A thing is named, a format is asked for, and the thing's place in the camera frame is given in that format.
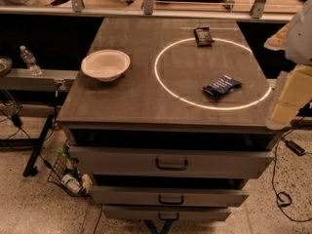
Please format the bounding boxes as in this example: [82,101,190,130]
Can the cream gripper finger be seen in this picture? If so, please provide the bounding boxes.
[264,24,289,51]
[266,64,312,130]

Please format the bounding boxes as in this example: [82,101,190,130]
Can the grey middle drawer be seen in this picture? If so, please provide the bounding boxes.
[90,186,249,208]

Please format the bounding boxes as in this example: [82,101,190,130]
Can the clear plastic water bottle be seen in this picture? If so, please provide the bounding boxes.
[19,46,42,75]

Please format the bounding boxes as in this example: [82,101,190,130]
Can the wire basket with items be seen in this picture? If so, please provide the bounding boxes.
[47,141,93,197]

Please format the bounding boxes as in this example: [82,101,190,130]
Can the green bowl on shelf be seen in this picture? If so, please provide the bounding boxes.
[0,56,12,77]

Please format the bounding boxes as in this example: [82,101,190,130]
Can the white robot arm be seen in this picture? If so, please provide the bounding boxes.
[264,0,312,130]

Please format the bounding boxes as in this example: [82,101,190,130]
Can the grey bottom drawer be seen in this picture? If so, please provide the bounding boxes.
[103,205,231,221]

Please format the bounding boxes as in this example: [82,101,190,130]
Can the grey top drawer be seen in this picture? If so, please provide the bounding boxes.
[69,146,273,179]

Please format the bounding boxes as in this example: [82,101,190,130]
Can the white paper bowl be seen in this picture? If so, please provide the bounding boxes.
[81,50,131,82]

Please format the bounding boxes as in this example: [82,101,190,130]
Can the blue rxbar blueberry packet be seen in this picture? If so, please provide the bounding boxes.
[203,75,242,99]

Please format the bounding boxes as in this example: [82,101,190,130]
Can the grey drawer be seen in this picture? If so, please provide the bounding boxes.
[103,205,231,221]
[69,146,273,179]
[90,186,249,208]

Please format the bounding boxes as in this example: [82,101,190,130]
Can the black stand leg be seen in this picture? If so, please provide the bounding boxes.
[22,115,54,177]

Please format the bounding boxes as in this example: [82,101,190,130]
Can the glass railing with posts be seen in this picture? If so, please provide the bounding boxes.
[0,0,304,21]

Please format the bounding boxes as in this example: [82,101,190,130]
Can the black power adapter with cable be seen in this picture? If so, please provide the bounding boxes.
[271,128,312,223]

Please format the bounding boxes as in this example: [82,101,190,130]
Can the grey side shelf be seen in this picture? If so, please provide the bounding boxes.
[0,68,78,92]

